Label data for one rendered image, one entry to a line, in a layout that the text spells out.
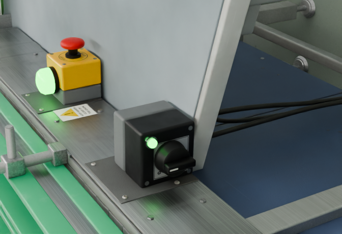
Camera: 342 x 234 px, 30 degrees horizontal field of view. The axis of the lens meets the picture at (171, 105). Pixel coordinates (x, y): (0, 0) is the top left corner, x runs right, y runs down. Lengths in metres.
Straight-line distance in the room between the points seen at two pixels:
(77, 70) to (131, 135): 0.26
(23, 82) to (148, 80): 0.31
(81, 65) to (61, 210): 0.30
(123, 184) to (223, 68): 0.20
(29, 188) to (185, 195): 0.21
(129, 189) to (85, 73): 0.29
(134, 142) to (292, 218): 0.22
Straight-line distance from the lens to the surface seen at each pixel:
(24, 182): 0.89
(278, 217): 0.80
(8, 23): 1.52
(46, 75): 1.05
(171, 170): 0.79
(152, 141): 0.79
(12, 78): 1.19
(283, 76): 1.26
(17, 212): 0.97
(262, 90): 1.18
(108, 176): 0.85
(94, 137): 0.96
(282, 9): 1.67
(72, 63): 1.04
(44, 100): 1.08
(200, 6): 0.78
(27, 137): 1.01
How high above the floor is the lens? 1.17
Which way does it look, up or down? 28 degrees down
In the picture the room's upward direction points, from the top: 103 degrees counter-clockwise
